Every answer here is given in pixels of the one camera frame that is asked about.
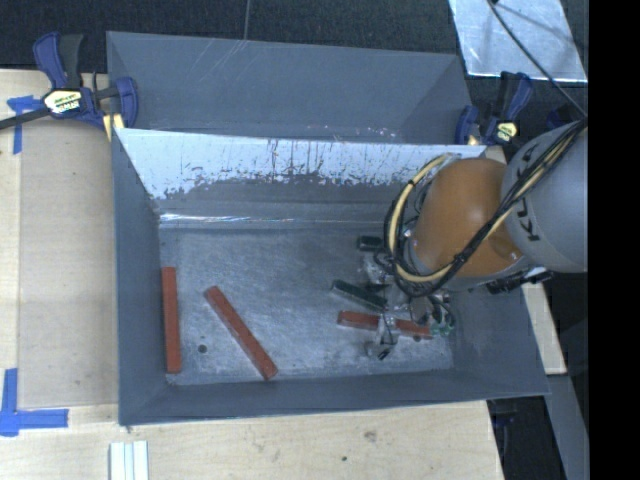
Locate red-brown block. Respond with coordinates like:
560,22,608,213
336,309,434,342
160,266,184,375
203,284,280,382

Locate dark green flat block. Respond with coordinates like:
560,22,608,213
331,279,390,312

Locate grey metal bin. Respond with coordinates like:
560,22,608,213
105,30,552,427

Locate pale wood flat board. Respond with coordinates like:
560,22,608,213
16,116,121,410

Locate black cylinder on white bracket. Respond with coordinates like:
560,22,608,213
355,235,396,284

